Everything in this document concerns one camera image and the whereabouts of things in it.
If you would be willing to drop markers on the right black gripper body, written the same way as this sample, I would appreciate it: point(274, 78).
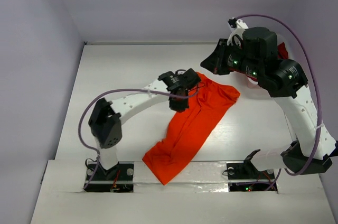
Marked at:
point(220, 56)

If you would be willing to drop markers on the orange t shirt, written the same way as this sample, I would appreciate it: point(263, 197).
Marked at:
point(188, 131)

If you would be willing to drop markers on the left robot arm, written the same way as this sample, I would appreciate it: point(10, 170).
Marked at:
point(107, 117)

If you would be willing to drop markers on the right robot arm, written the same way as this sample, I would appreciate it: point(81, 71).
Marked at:
point(310, 152)

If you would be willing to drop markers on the dark red t shirt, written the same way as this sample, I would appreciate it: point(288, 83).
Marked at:
point(282, 53)

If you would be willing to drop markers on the white plastic basket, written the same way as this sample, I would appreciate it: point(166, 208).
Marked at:
point(252, 84)

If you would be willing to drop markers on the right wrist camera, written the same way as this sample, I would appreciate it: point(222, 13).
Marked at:
point(237, 26)

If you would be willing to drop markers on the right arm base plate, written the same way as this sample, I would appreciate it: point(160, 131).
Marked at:
point(244, 177)

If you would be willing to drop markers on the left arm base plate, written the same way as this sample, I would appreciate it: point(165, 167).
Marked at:
point(118, 180)

